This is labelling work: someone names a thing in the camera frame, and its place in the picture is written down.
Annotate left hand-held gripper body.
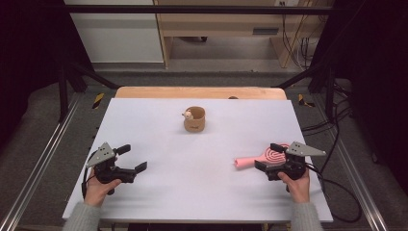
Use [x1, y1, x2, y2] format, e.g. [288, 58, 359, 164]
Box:
[86, 141, 137, 195]

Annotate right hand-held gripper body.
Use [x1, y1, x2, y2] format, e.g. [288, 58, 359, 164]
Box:
[265, 141, 327, 183]

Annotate pink hairbrush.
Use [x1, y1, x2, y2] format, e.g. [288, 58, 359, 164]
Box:
[233, 142, 292, 171]

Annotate brown cup with animal figure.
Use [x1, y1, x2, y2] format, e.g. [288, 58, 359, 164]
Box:
[181, 106, 207, 133]

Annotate person's right hand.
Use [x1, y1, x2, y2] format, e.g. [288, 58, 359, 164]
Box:
[276, 168, 312, 204]

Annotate person's left hand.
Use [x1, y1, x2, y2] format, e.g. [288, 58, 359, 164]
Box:
[83, 167, 123, 208]

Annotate black and yellow tape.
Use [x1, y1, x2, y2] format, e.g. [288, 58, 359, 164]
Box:
[91, 91, 106, 111]
[297, 93, 316, 109]

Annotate black metal strut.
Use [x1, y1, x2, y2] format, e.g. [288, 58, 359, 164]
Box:
[58, 61, 121, 123]
[271, 61, 337, 123]

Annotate wooden table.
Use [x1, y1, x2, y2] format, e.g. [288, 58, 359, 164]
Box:
[114, 86, 289, 101]

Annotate white cabinet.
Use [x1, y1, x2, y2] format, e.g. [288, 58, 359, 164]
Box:
[63, 0, 165, 64]

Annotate black curtain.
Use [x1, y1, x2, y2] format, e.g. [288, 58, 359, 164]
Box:
[311, 0, 408, 189]
[0, 0, 94, 153]

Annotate light wooden desk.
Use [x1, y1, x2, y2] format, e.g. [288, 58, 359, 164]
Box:
[153, 0, 335, 69]

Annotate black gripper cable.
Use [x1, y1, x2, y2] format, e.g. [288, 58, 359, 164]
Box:
[304, 162, 363, 224]
[81, 150, 98, 200]

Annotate black floor cables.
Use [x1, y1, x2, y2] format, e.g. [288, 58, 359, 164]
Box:
[300, 80, 354, 176]

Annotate aluminium rail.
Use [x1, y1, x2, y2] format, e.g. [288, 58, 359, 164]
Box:
[0, 91, 82, 231]
[311, 94, 390, 231]

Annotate hanging black cables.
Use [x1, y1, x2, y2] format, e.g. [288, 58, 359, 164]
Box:
[280, 2, 322, 71]

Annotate black metal frame bar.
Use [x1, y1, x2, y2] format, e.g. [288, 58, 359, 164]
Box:
[63, 4, 335, 15]

